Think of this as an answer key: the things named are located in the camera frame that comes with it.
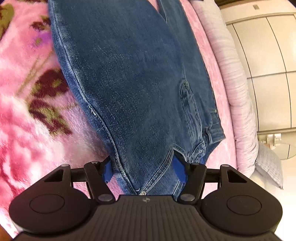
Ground grey pillow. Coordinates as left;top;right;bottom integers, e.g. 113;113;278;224
255;142;283;189

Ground pink rose blanket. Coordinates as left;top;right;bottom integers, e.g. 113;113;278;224
0;0;238;238

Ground white striped quilt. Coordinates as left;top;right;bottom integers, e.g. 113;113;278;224
190;1;258;177

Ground white wardrobe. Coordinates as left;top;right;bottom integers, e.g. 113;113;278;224
218;0;296;160

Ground blue denim jeans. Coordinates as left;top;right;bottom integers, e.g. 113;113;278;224
48;1;225;197

